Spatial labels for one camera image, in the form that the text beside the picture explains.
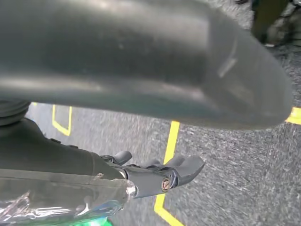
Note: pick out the clear plastic cover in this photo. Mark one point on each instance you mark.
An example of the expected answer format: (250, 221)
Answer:
(59, 199)

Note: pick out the yellow floor tape square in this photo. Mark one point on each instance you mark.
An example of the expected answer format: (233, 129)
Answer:
(171, 140)
(69, 121)

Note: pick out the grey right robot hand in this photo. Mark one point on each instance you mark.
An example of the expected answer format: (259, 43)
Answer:
(59, 159)

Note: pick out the black ribbed robot foot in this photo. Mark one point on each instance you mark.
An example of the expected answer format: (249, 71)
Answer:
(265, 18)

